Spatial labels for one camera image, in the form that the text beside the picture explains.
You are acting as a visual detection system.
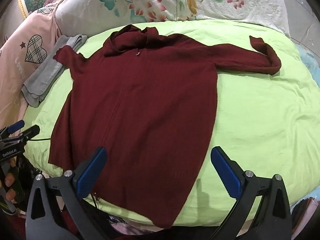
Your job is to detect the pink quilt with heart print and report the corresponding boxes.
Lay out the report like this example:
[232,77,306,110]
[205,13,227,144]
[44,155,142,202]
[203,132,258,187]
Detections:
[0,0,66,132]

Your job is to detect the pink folded cloth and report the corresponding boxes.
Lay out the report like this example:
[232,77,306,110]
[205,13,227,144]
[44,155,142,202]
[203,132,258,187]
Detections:
[291,197,320,240]

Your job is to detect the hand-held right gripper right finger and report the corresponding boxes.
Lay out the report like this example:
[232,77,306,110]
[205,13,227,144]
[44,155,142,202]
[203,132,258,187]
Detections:
[210,146,292,240]

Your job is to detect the white floral blanket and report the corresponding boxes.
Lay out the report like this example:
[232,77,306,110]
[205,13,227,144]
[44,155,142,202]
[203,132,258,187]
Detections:
[55,0,292,38]

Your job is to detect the grey folded garment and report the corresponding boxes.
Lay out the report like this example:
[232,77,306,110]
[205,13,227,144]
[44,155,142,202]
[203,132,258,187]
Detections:
[21,34,88,108]

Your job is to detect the dark red knit sweater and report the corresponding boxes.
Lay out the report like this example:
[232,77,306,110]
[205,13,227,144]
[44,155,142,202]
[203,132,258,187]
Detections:
[48,24,282,229]

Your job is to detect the light blue cloth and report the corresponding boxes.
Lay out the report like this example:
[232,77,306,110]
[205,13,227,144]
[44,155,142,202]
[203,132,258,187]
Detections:
[295,42,320,87]

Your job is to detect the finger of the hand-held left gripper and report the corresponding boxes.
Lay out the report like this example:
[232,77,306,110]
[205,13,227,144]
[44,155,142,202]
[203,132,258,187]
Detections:
[4,120,26,134]
[21,124,41,142]

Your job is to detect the person's left hand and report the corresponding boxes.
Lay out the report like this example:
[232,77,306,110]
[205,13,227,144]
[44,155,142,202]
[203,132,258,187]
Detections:
[0,155,33,205]

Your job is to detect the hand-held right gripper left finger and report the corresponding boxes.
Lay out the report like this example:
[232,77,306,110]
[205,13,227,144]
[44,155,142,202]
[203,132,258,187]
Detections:
[25,147,108,240]

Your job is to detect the light green bed sheet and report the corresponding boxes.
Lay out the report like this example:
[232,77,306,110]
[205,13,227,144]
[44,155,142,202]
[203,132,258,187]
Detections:
[24,20,320,228]

